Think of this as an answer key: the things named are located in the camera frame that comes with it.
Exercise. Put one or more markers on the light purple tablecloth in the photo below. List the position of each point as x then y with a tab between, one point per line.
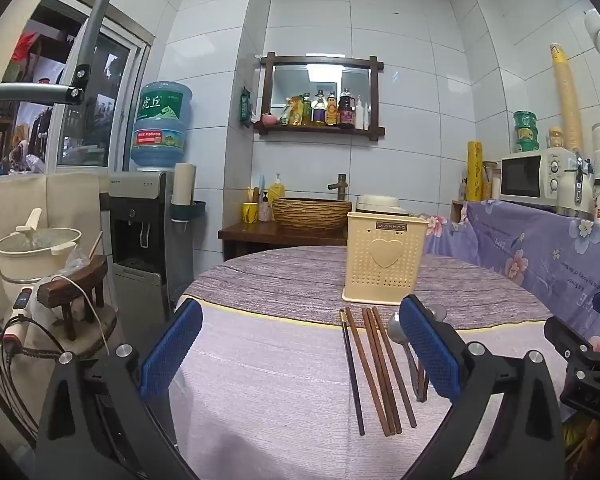
280	390

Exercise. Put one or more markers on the yellow label bottle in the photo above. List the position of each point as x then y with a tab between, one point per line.
331	110

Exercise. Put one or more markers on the black chopstick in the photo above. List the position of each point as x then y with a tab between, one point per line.
351	375

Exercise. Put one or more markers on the white paper cup stack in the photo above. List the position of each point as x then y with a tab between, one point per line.
184	185

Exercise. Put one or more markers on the woven pattern basin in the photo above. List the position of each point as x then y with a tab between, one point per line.
311	214

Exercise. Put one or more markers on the pink small container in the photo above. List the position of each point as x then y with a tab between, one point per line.
269	120

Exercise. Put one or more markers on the grey water dispenser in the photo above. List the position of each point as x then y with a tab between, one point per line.
140	230

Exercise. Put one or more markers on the grey metal tube frame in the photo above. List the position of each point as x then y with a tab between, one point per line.
92	25

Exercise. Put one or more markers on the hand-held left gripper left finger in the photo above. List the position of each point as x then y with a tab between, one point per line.
172	345

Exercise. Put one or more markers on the stack of green bowls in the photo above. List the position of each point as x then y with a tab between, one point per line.
525	132

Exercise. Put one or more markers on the green bottle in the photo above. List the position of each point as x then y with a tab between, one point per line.
306	108

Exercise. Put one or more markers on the yellow soap bottle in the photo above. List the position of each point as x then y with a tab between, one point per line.
276	189

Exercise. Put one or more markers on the window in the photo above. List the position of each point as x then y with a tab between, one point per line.
40	85

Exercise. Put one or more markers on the small wooden box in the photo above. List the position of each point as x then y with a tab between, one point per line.
458	210

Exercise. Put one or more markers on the white charger device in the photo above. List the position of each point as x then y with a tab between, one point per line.
17	310

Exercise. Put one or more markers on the purple floral cloth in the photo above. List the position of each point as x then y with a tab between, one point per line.
530	260

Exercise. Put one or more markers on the tall yellow cup stack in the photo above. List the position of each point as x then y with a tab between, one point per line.
566	95

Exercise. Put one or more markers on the blue water jug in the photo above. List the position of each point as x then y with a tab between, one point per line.
161	125

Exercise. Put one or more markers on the clear jar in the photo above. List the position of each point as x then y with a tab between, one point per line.
556	138

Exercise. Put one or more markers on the white cooking pot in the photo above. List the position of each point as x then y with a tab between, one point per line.
35	260

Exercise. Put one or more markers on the wooden framed mirror shelf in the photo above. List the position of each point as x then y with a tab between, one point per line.
320	95

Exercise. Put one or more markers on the small dark wooden stool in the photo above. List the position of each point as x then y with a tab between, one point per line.
75	290

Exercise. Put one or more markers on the bronze faucet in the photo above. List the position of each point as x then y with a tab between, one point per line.
339	186

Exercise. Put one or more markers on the cream plastic utensil holder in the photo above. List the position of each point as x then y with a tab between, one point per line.
385	260

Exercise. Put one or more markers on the yellow refill pouch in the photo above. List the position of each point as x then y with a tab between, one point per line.
294	111

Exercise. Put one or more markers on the pink pump bottle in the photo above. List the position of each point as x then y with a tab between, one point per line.
265	208

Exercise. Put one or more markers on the blue cup holder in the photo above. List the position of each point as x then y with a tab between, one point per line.
190	211

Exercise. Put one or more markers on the dark wooden basin stand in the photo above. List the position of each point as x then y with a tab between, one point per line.
260	240

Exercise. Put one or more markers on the purple label bottle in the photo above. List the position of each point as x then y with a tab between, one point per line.
319	108

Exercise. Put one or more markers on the grey wood-grain table cover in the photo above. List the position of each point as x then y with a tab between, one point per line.
280	280

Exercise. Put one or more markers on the green hanging packet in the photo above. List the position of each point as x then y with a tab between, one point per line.
245	106

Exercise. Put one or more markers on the white rice cooker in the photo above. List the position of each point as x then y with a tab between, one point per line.
380	205

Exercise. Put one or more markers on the white squeeze bottle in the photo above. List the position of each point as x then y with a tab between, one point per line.
359	112
366	115

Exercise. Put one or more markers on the white dispenser with metal tap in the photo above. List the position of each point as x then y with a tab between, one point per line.
575	187

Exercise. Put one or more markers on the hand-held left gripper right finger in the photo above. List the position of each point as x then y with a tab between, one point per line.
430	350

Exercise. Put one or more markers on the white microwave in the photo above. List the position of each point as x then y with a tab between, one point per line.
530	177

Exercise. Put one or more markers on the dark sauce bottle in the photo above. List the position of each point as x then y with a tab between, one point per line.
346	108

